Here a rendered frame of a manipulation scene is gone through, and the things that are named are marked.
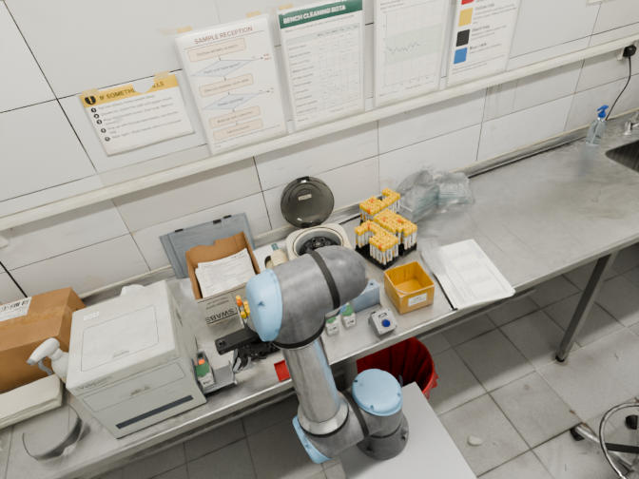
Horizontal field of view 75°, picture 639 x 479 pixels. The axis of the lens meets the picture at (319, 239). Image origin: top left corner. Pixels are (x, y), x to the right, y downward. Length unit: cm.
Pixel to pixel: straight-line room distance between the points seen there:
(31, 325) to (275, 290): 113
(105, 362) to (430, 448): 87
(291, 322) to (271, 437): 161
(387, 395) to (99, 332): 81
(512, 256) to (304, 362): 113
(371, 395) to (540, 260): 98
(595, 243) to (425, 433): 105
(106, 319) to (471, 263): 126
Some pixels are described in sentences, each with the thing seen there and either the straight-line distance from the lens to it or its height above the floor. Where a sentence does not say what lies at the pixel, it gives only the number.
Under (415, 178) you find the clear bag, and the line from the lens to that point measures 187.
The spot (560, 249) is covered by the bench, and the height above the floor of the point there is 88.
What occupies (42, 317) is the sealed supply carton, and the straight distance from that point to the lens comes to 170.
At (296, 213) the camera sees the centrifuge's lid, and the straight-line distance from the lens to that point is 174.
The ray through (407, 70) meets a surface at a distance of 174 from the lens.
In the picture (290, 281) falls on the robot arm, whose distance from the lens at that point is 72.
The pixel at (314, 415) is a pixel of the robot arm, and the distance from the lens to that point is 97.
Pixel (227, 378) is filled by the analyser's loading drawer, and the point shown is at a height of 92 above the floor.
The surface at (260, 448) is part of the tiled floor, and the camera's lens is 230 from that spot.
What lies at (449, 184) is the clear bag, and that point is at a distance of 193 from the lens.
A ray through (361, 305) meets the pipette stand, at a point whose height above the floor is 91.
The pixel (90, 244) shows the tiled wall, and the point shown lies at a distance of 176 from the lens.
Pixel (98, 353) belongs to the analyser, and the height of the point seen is 117.
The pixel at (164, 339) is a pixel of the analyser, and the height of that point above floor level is 118.
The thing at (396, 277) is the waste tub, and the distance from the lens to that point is 156.
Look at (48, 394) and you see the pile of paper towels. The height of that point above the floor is 91.
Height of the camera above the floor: 207
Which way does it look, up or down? 41 degrees down
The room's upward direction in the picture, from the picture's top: 9 degrees counter-clockwise
